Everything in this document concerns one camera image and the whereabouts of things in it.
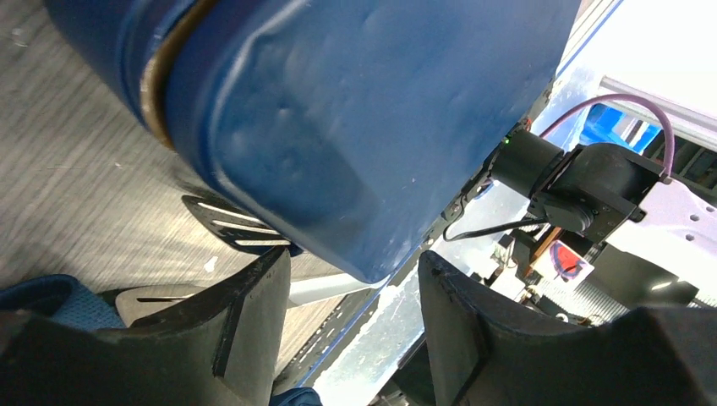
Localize clear plastic metal tongs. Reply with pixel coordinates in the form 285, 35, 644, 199
114, 195, 387, 329

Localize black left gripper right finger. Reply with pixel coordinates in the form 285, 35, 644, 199
418, 251, 716, 405

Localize dark blue cloth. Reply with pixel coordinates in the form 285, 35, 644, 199
1, 274, 126, 332

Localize blue chocolate tin box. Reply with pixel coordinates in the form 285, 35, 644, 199
44, 1, 216, 148

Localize blue tin lid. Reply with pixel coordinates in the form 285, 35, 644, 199
165, 1, 580, 283

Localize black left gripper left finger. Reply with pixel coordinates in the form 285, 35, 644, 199
1, 247, 291, 405

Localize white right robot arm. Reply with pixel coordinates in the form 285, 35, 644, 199
486, 129, 716, 299

